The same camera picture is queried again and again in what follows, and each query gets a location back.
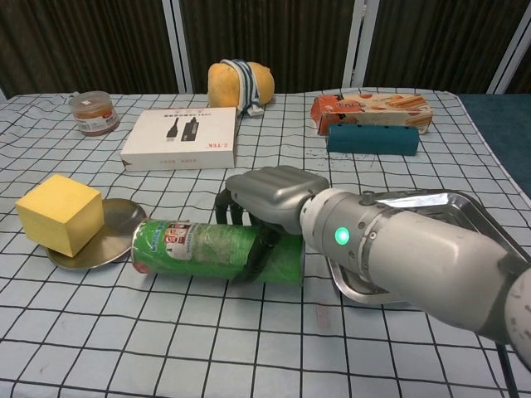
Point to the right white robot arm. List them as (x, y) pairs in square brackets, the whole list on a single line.
[(415, 257)]

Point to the teal block with holes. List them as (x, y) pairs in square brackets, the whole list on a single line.
[(371, 140)]

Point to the white flat product box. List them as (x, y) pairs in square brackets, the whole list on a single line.
[(182, 137)]

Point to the rectangular steel tray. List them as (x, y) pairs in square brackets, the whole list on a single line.
[(469, 211)]

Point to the yellow foam cube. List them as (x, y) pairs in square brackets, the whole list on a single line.
[(58, 211)]

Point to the dark blue padded table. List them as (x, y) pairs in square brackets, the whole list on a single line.
[(498, 124)]

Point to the green chips can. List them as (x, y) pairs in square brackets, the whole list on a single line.
[(199, 253)]

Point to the brown folding screen white frames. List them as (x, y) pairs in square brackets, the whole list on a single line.
[(290, 37)]

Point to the orange egg roll snack box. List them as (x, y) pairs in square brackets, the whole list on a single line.
[(373, 108)]

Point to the white checkered tablecloth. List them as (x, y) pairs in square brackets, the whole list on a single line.
[(166, 340)]

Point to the clear jar orange contents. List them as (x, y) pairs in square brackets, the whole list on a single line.
[(93, 114)]

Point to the round steel plate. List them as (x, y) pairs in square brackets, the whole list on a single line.
[(114, 232)]

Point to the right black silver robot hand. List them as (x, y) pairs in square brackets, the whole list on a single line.
[(278, 192)]

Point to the yellow plush toy striped cloth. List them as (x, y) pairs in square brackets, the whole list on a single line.
[(224, 85)]

